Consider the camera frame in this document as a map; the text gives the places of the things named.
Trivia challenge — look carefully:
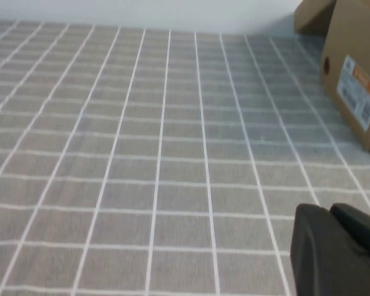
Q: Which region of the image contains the grey white-grid tablecloth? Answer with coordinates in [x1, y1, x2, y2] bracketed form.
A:
[0, 18, 370, 296]

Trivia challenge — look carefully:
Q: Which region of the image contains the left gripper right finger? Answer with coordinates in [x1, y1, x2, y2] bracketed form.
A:
[329, 202, 370, 265]

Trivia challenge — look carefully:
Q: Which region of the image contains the brown cardboard shoe box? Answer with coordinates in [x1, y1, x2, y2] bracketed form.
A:
[294, 0, 370, 154]

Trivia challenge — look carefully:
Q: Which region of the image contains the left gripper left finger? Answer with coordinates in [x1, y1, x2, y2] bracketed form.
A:
[289, 203, 370, 296]

